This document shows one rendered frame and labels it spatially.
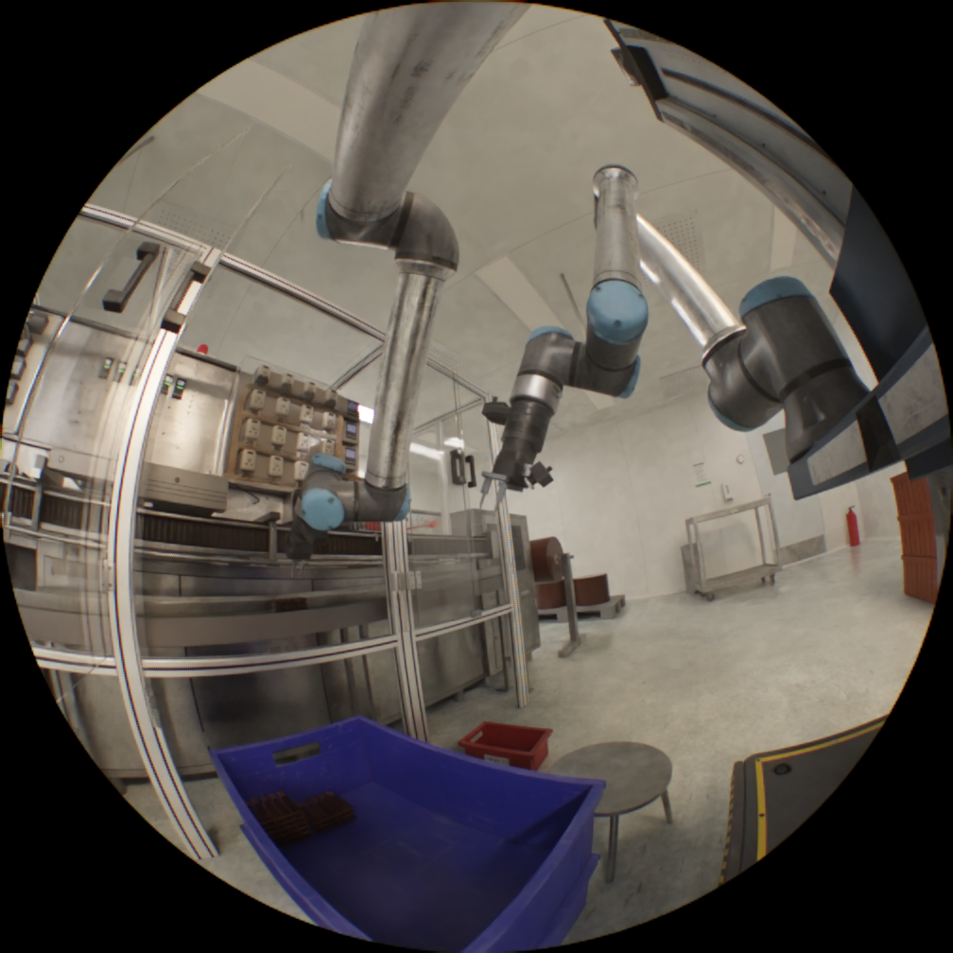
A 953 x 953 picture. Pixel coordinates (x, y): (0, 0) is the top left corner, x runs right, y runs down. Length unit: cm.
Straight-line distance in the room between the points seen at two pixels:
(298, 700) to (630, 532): 449
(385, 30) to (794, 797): 97
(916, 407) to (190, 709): 148
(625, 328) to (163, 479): 112
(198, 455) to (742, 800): 184
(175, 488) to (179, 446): 46
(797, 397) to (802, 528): 469
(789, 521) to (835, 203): 470
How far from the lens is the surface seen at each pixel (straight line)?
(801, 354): 55
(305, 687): 134
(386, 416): 61
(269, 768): 84
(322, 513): 68
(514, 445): 54
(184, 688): 124
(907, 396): 29
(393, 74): 33
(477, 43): 32
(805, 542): 522
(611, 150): 217
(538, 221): 226
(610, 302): 49
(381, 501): 68
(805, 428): 51
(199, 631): 94
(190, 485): 107
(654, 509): 489
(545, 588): 417
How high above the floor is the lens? 80
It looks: 16 degrees up
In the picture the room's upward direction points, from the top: 6 degrees counter-clockwise
